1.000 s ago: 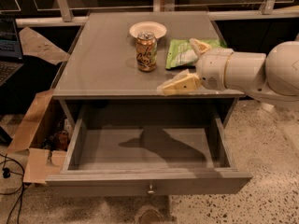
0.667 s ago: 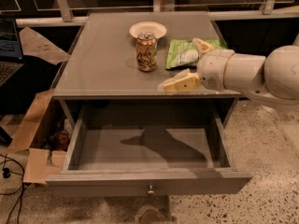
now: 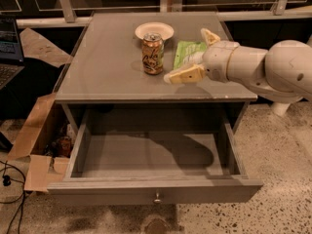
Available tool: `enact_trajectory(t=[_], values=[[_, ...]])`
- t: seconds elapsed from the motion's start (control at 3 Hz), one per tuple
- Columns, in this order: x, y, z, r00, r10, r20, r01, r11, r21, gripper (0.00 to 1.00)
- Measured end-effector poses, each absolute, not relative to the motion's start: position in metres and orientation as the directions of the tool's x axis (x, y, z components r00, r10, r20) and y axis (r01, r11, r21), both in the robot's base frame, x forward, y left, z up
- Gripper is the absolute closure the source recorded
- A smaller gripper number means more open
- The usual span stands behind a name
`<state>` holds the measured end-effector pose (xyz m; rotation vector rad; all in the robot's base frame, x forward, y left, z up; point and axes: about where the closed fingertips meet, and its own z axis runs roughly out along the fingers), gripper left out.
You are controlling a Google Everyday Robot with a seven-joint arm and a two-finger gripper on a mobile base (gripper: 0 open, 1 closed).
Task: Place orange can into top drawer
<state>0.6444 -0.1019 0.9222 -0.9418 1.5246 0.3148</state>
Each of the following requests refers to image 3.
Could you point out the metal drawer knob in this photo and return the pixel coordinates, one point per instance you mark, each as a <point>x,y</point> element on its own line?
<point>157,199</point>

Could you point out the green chip bag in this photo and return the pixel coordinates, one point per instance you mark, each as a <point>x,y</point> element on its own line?
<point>188,51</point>

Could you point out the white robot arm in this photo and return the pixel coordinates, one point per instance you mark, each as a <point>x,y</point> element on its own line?
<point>282,74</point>

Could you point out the metal window frame rail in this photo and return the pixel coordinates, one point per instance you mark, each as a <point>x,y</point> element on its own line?
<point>64,13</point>

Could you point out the black laptop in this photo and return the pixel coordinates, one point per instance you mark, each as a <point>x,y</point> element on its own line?
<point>11,53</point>

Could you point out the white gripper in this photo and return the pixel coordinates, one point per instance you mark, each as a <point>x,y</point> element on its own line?
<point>216,61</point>

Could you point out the grey wooden cabinet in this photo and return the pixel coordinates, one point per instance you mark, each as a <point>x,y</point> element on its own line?
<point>107,66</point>

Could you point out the open cardboard box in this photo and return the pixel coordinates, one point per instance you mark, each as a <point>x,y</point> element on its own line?
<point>47,138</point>

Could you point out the brown cardboard sheet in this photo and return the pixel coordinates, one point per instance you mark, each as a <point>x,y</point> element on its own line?
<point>37,46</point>

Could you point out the orange La Croix can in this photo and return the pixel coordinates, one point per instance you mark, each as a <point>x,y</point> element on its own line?
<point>152,53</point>

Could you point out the open grey top drawer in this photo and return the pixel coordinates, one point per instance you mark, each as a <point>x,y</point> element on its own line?
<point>124,157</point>

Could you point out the white paper bowl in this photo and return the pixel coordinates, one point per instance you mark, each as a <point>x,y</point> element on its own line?
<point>165,30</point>

